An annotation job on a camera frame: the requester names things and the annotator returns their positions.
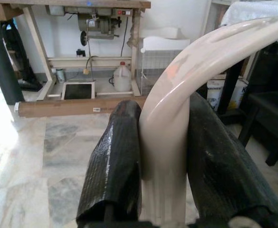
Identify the white plastic jug red cap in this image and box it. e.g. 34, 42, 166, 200
112, 61, 133, 92

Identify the white wire cage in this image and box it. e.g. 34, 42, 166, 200
138, 37, 192, 96

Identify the grey sewing machine motor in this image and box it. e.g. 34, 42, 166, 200
78, 13, 123, 40

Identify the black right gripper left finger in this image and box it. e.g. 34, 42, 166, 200
76, 99, 144, 224

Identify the long brown cardboard box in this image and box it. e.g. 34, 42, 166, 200
14, 95, 149, 118

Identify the small green jar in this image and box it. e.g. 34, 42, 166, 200
55, 68, 66, 83

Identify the black chair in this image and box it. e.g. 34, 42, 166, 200
238, 42, 278, 167

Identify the black sewing treadle pedal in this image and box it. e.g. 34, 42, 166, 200
61, 81, 97, 101

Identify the wooden top sewing machine table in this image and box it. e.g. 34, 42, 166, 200
0, 0, 152, 101

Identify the black cylindrical post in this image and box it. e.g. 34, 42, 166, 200
0, 20, 25, 105

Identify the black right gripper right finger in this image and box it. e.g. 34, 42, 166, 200
187, 91, 278, 221

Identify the white printed cardboard box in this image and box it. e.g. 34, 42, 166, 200
226, 77, 250, 110
206, 79, 225, 113

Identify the grey switch box red button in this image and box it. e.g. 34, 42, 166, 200
112, 8, 133, 18

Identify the beige long-handled dustpan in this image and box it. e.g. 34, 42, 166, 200
138, 16, 278, 225

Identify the white bubble wrap bundle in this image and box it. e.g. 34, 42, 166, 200
220, 0, 278, 44

